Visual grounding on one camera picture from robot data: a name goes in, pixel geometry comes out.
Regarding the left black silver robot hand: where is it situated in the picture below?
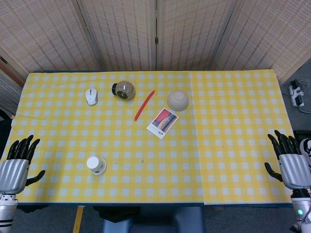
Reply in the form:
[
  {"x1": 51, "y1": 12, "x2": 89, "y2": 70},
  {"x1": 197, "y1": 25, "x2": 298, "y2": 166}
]
[{"x1": 0, "y1": 135, "x2": 46, "y2": 195}]

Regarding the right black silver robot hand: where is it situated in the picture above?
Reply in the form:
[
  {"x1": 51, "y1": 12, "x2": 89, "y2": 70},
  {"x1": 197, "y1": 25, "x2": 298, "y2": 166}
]
[{"x1": 264, "y1": 130, "x2": 311, "y2": 190}]

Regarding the yellow white checkered tablecloth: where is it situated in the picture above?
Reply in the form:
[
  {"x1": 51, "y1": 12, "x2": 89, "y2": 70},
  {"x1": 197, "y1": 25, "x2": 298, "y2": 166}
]
[
  {"x1": 189, "y1": 69, "x2": 295, "y2": 206},
  {"x1": 11, "y1": 71, "x2": 205, "y2": 204}
]

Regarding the white black sneaker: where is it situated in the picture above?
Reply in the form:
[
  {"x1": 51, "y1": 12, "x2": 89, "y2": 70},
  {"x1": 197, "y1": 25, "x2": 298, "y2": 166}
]
[{"x1": 299, "y1": 138, "x2": 311, "y2": 172}]

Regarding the white power strip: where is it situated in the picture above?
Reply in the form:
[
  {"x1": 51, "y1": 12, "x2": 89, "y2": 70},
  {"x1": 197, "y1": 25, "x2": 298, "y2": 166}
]
[{"x1": 288, "y1": 80, "x2": 306, "y2": 108}]

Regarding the yellow floor tape strip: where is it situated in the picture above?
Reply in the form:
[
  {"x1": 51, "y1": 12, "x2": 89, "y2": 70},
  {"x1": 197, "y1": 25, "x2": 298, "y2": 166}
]
[{"x1": 72, "y1": 206, "x2": 85, "y2": 233}]

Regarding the white computer mouse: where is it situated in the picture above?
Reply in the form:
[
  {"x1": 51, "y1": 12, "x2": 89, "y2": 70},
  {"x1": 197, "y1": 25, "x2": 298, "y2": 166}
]
[{"x1": 85, "y1": 88, "x2": 99, "y2": 106}]

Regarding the beige bowl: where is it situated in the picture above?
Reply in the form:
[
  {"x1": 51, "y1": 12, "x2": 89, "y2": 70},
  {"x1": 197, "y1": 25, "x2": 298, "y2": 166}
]
[{"x1": 166, "y1": 90, "x2": 190, "y2": 112}]

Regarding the woven folding screen panel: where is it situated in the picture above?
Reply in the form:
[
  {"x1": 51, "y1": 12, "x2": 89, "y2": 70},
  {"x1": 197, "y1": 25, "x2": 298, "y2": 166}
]
[
  {"x1": 0, "y1": 0, "x2": 104, "y2": 78},
  {"x1": 213, "y1": 0, "x2": 311, "y2": 82},
  {"x1": 77, "y1": 0, "x2": 156, "y2": 71},
  {"x1": 155, "y1": 0, "x2": 238, "y2": 71}
]

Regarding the red picture postcard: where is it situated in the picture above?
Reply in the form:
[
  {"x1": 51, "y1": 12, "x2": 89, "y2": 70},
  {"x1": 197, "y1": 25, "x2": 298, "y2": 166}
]
[{"x1": 146, "y1": 107, "x2": 179, "y2": 139}]

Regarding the round glass jar black lid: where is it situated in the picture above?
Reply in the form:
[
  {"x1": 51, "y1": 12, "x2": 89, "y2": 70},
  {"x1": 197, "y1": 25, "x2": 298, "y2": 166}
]
[{"x1": 111, "y1": 80, "x2": 136, "y2": 100}]

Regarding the red plastic strip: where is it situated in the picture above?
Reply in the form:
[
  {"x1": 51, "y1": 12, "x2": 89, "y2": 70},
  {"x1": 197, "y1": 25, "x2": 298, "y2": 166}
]
[{"x1": 134, "y1": 90, "x2": 156, "y2": 121}]

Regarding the white cable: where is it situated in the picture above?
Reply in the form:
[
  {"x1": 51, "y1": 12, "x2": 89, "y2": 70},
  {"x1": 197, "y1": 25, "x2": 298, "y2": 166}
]
[{"x1": 297, "y1": 78, "x2": 311, "y2": 114}]

